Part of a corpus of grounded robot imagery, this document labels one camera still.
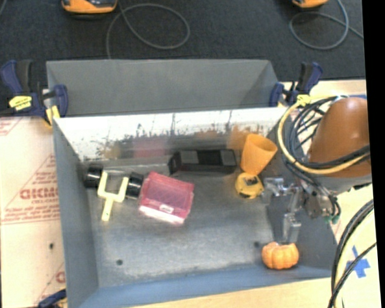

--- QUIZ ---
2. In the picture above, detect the pink clear plastic box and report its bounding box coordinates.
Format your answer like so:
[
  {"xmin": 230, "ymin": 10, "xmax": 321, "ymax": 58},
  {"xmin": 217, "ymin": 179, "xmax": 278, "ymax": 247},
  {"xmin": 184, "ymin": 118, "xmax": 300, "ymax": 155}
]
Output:
[{"xmin": 135, "ymin": 168, "xmax": 198, "ymax": 228}]

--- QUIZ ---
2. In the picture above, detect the black rectangular box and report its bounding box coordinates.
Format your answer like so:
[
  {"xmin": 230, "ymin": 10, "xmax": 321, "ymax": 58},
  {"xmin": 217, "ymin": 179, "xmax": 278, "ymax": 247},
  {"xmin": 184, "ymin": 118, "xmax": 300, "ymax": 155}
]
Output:
[{"xmin": 166, "ymin": 146, "xmax": 239, "ymax": 179}]

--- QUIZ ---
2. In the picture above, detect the orange toy pumpkin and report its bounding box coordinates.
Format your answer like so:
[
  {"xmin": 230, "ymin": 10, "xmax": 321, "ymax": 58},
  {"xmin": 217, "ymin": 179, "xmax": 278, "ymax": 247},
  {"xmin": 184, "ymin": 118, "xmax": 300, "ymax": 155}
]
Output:
[{"xmin": 260, "ymin": 239, "xmax": 301, "ymax": 272}]

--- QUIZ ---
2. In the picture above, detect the pale board with red print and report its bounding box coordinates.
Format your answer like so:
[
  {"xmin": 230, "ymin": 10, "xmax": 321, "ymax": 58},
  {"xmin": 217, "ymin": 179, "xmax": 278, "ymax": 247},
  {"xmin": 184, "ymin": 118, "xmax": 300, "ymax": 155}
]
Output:
[{"xmin": 0, "ymin": 112, "xmax": 70, "ymax": 308}]

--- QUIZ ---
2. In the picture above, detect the orange plastic cup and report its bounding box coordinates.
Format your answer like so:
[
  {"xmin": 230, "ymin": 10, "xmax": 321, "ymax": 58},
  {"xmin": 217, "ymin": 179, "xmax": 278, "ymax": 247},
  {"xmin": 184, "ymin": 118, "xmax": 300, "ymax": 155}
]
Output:
[{"xmin": 238, "ymin": 131, "xmax": 280, "ymax": 178}]

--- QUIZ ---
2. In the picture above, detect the yellow tape measure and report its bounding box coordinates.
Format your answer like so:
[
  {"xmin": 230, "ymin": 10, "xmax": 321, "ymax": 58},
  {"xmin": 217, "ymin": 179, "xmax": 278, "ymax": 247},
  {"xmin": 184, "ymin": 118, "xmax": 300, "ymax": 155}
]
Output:
[{"xmin": 233, "ymin": 170, "xmax": 266, "ymax": 201}]

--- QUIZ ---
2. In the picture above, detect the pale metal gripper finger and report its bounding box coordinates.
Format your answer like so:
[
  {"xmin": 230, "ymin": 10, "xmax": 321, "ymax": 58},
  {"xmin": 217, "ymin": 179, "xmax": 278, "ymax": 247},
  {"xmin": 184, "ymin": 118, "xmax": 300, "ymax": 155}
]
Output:
[
  {"xmin": 262, "ymin": 175, "xmax": 297, "ymax": 218},
  {"xmin": 273, "ymin": 211, "xmax": 304, "ymax": 245}
]

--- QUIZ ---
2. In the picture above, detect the grey metal bin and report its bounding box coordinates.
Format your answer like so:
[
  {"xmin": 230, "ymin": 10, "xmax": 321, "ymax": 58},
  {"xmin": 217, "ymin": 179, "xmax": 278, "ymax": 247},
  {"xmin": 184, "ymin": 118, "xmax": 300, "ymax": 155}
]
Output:
[{"xmin": 45, "ymin": 43, "xmax": 343, "ymax": 308}]

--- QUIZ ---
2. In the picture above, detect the pale yellow black-wheeled roller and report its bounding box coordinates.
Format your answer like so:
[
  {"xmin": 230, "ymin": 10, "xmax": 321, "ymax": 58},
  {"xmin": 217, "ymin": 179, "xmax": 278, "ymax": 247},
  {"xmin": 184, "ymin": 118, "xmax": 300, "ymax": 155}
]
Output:
[{"xmin": 82, "ymin": 162, "xmax": 148, "ymax": 224}]

